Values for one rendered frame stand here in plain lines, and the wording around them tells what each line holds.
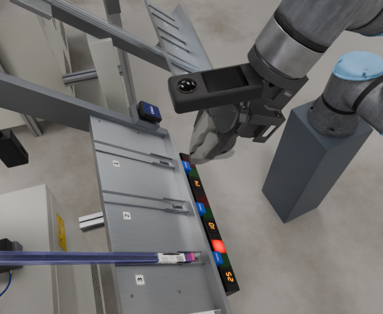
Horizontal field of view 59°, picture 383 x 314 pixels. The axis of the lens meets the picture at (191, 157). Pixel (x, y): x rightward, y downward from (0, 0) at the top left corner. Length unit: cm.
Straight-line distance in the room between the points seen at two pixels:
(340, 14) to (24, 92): 50
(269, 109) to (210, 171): 113
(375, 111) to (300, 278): 76
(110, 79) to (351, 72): 64
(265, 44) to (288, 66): 4
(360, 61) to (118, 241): 74
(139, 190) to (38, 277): 31
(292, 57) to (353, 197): 132
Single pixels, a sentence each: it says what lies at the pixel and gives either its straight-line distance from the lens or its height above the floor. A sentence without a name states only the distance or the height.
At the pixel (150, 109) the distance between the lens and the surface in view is 75.
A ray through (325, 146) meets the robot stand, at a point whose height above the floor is 55.
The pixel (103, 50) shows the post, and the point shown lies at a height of 78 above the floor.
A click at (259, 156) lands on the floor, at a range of 166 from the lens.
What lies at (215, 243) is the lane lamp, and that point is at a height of 66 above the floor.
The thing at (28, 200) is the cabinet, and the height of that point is 62.
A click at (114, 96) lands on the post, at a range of 105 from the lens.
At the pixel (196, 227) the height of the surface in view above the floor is 73.
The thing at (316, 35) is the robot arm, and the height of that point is 113.
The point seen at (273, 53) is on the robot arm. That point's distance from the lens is 41.
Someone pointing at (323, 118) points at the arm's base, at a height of 60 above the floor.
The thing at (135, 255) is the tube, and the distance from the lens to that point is 55.
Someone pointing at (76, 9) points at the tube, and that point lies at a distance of 77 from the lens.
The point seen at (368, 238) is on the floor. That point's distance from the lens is 162.
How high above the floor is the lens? 135
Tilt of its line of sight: 56 degrees down
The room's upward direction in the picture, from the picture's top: straight up
